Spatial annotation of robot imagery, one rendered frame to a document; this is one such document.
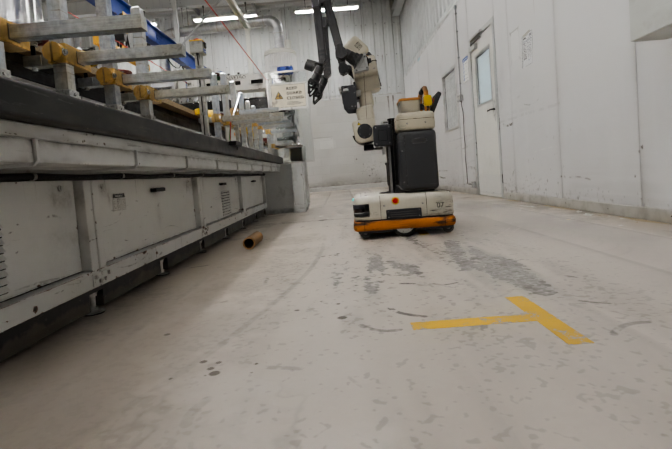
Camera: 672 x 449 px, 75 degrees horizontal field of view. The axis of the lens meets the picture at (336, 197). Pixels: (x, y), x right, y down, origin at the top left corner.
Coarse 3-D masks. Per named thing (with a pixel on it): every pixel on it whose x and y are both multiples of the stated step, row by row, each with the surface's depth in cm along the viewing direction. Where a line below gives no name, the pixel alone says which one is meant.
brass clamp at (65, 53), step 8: (48, 48) 112; (56, 48) 112; (64, 48) 114; (72, 48) 118; (48, 56) 113; (56, 56) 113; (64, 56) 114; (72, 56) 117; (72, 64) 117; (80, 64) 121; (80, 72) 125
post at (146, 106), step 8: (136, 8) 164; (144, 32) 166; (136, 40) 164; (144, 40) 166; (136, 64) 165; (144, 64) 165; (144, 72) 165; (144, 104) 165; (152, 104) 169; (144, 112) 166; (152, 112) 168
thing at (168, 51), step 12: (120, 48) 119; (132, 48) 119; (144, 48) 119; (156, 48) 119; (168, 48) 119; (180, 48) 119; (24, 60) 119; (36, 60) 119; (84, 60) 119; (96, 60) 119; (108, 60) 120; (120, 60) 120; (132, 60) 121; (144, 60) 122
